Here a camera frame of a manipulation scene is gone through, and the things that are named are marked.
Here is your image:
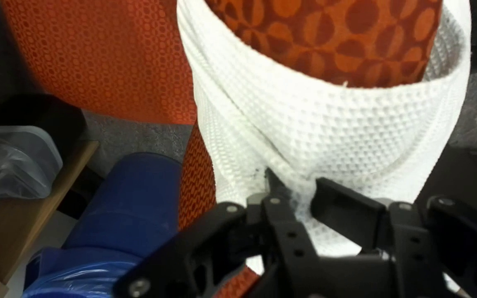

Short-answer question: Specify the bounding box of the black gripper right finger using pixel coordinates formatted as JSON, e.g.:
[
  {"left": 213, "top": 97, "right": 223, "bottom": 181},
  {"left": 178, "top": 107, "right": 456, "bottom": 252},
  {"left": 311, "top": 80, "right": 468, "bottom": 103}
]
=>
[{"left": 309, "top": 176, "right": 477, "bottom": 298}]

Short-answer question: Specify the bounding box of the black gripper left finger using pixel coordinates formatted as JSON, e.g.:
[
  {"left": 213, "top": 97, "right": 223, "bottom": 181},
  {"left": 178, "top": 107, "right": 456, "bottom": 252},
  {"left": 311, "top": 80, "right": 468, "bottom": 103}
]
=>
[{"left": 112, "top": 168, "right": 317, "bottom": 298}]

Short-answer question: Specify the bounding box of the white waffle cloth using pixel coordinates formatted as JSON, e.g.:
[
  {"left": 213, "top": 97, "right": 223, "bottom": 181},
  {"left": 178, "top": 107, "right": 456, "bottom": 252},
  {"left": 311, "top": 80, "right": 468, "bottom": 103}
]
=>
[{"left": 175, "top": 0, "right": 473, "bottom": 279}]

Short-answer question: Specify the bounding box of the orange upholstered office chair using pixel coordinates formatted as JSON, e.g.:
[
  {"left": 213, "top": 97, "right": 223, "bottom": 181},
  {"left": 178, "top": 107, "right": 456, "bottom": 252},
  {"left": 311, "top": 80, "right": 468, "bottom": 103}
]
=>
[{"left": 0, "top": 0, "right": 443, "bottom": 298}]

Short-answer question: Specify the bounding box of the blue trash bin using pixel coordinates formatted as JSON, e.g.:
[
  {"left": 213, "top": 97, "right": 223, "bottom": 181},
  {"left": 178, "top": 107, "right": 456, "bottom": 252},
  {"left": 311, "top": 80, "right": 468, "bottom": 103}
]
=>
[{"left": 21, "top": 153, "right": 183, "bottom": 298}]

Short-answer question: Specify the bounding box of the wooden counter white top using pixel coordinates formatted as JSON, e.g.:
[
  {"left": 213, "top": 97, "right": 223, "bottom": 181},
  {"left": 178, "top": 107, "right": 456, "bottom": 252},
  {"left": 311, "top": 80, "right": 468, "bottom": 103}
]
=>
[{"left": 0, "top": 140, "right": 100, "bottom": 298}]

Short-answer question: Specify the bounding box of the small bin clear liner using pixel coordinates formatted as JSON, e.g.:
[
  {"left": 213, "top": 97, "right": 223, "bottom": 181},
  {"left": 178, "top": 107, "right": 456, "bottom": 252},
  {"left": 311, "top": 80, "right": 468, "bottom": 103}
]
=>
[{"left": 0, "top": 125, "right": 64, "bottom": 201}]

